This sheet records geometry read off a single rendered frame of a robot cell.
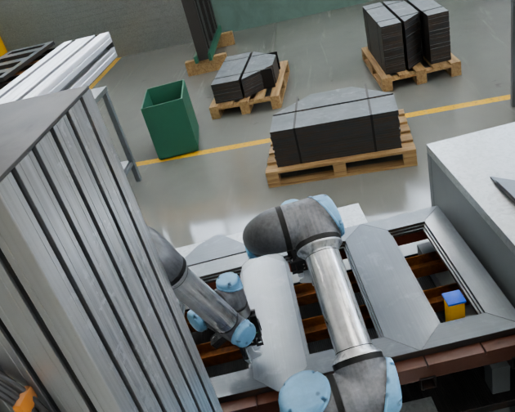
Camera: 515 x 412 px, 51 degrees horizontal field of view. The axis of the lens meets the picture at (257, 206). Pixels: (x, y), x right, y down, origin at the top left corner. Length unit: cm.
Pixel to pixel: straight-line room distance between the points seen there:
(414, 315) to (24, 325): 149
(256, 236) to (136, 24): 901
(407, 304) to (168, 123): 388
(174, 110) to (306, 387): 440
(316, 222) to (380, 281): 80
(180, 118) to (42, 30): 580
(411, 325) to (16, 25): 989
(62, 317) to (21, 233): 11
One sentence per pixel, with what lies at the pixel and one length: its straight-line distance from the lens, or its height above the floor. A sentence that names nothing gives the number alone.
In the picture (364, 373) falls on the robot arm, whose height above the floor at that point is 127.
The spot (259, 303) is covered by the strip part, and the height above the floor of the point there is 85.
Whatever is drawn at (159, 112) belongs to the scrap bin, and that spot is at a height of 50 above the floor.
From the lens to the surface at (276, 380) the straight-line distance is 182.
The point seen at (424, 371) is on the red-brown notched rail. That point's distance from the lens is 183.
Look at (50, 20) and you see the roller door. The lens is 1074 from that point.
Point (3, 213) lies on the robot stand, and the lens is 55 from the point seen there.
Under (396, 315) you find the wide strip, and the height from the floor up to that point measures 85.
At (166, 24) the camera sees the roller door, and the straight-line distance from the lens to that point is 1008.
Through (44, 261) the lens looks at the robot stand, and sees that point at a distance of 58.
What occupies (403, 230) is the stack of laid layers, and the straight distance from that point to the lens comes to 233.
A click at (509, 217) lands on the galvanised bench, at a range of 201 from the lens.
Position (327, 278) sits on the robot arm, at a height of 138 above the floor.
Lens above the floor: 220
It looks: 31 degrees down
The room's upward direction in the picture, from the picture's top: 16 degrees counter-clockwise
